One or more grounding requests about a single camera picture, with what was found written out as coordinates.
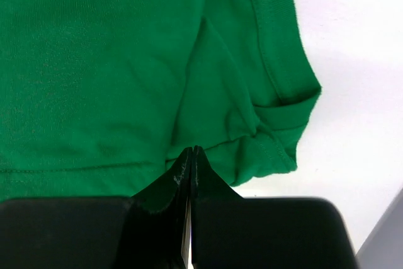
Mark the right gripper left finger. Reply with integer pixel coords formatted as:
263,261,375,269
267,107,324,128
116,147,193,268

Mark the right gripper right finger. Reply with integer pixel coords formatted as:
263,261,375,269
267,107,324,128
190,146,252,268

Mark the green t shirt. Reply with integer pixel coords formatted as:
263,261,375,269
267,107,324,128
1,0,321,200

